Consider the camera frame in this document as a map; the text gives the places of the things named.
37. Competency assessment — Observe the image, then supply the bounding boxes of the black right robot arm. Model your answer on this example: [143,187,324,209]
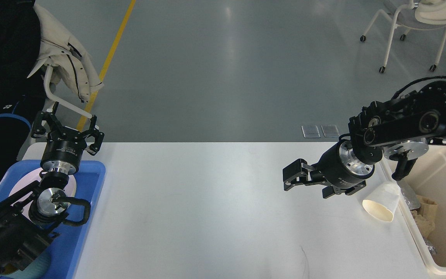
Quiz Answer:
[283,76,446,198]

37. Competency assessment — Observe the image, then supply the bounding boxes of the pink plate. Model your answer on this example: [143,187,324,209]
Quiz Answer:
[9,168,70,217]

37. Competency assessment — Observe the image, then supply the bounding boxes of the white plastic bin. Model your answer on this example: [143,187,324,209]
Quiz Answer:
[398,145,446,279]

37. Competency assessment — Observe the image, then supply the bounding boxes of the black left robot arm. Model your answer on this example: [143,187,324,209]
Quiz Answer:
[0,102,104,274]

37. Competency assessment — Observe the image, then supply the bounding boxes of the chair with beige coat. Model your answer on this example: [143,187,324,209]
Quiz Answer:
[28,4,104,119]

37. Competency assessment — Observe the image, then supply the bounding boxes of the brown paper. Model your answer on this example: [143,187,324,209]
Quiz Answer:
[410,210,436,238]

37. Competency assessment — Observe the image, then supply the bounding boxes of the teal mug yellow inside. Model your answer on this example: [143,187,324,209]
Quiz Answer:
[2,251,51,279]

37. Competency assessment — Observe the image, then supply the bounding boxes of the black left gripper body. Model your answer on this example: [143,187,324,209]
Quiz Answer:
[40,132,88,176]

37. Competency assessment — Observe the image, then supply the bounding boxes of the white tissue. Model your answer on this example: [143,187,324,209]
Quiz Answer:
[362,181,401,222]

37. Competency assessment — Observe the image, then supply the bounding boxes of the brown paper bag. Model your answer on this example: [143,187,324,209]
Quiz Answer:
[417,195,438,220]

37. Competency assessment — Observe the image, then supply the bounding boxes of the aluminium foil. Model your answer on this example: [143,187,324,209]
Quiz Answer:
[397,180,421,210]
[423,237,438,255]

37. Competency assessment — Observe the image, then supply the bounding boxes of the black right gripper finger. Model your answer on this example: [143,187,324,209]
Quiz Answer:
[322,181,366,198]
[283,158,320,191]

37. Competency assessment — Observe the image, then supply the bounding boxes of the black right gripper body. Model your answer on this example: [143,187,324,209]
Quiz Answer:
[312,141,375,189]

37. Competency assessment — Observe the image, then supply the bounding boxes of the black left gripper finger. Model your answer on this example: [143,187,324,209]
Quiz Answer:
[31,102,65,140]
[77,116,105,156]

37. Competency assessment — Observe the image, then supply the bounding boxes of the white chair on wheels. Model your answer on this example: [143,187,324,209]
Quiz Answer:
[360,0,446,74]

